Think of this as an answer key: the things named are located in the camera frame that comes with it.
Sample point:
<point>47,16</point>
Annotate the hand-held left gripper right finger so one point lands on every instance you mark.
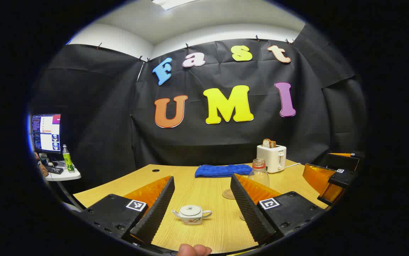
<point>248,209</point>

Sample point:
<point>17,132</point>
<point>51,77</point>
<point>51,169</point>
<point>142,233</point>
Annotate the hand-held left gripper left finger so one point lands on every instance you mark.
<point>154,209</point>

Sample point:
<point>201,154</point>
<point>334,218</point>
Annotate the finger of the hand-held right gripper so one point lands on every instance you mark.
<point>344,163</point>
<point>316,177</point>

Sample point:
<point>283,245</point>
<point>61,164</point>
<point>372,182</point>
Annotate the round wooden coaster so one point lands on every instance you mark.
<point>227,194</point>

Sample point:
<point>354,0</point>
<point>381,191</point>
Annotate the clear plastic water bottle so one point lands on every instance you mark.
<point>259,176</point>

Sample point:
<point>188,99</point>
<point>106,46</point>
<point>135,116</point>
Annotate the white floral teacup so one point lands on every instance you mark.
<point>192,220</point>

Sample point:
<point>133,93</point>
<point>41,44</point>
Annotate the green drink bottle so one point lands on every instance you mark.
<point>68,160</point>

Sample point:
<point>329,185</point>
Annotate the blue towel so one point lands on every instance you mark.
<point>222,170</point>

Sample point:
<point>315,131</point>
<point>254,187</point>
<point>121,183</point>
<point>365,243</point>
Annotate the white toaster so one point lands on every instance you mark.
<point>270,158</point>

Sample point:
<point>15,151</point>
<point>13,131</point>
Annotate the bread slice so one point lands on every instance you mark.
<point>269,143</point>

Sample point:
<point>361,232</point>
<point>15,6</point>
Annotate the white side table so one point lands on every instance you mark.
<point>67,175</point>

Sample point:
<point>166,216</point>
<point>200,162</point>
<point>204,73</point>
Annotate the black keyboard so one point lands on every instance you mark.
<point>54,170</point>

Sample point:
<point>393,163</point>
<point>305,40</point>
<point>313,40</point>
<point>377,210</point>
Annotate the computer monitor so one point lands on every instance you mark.
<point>46,133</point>

